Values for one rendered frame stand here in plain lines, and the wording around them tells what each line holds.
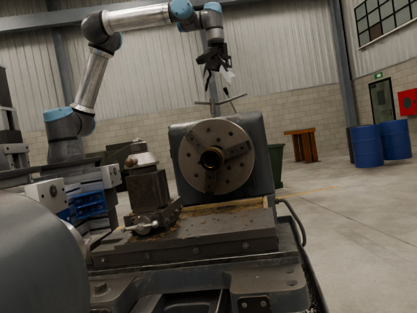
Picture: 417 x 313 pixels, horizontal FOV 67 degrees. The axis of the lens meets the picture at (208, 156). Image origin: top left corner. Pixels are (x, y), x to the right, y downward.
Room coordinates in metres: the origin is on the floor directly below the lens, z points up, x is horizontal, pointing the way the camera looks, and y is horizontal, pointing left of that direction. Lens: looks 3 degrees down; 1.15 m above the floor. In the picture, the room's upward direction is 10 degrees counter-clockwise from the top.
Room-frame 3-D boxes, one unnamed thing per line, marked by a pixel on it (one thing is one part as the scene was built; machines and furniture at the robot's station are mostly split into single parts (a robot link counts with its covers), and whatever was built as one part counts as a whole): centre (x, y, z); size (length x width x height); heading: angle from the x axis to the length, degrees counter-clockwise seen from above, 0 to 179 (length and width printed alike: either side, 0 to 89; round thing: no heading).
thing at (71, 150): (1.35, 0.60, 1.21); 0.15 x 0.15 x 0.10
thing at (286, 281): (0.66, 0.08, 0.90); 0.47 x 0.30 x 0.06; 80
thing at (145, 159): (0.72, 0.15, 1.13); 0.08 x 0.08 x 0.03
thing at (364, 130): (6.95, -3.47, 0.44); 0.59 x 0.59 x 0.88
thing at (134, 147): (0.72, 0.15, 1.17); 0.04 x 0.04 x 0.03
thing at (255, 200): (1.09, 0.01, 0.89); 0.36 x 0.30 x 0.04; 80
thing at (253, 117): (1.74, -0.09, 1.06); 0.59 x 0.48 x 0.39; 170
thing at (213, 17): (1.37, -0.11, 1.66); 0.09 x 0.08 x 0.11; 80
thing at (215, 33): (1.37, -0.11, 1.58); 0.08 x 0.08 x 0.05
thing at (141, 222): (0.75, 0.15, 0.99); 0.20 x 0.10 x 0.05; 170
